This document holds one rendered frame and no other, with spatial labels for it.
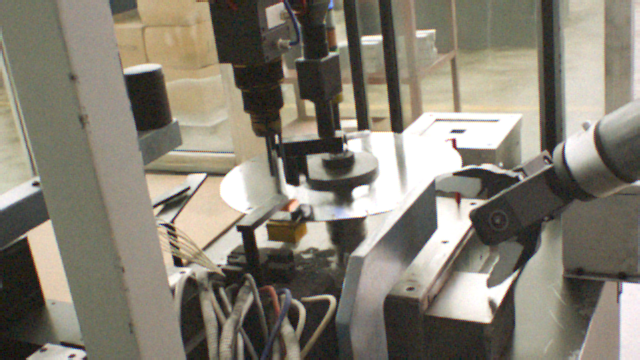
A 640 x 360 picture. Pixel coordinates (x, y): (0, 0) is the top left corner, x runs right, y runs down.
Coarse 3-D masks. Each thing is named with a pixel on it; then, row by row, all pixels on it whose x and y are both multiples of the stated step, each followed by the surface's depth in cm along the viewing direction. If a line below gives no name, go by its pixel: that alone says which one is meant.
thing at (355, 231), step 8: (328, 224) 110; (336, 224) 109; (344, 224) 109; (352, 224) 109; (360, 224) 109; (328, 232) 111; (336, 232) 109; (344, 232) 109; (352, 232) 109; (360, 232) 110; (368, 232) 112; (328, 240) 111; (336, 240) 110; (344, 240) 110; (352, 240) 110; (360, 240) 110
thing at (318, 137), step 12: (324, 108) 97; (324, 120) 98; (324, 132) 98; (336, 132) 100; (276, 144) 99; (288, 144) 99; (300, 144) 99; (312, 144) 99; (324, 144) 98; (336, 144) 98; (288, 156) 99; (300, 156) 100; (288, 168) 100; (300, 168) 102; (288, 180) 101
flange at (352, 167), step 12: (324, 156) 108; (348, 156) 107; (360, 156) 110; (372, 156) 110; (312, 168) 108; (324, 168) 107; (336, 168) 107; (348, 168) 106; (360, 168) 106; (372, 168) 106; (312, 180) 105; (324, 180) 104; (336, 180) 104; (348, 180) 104; (360, 180) 104
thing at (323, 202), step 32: (256, 160) 118; (384, 160) 111; (416, 160) 109; (448, 160) 108; (224, 192) 107; (256, 192) 105; (288, 192) 104; (320, 192) 102; (352, 192) 101; (384, 192) 100
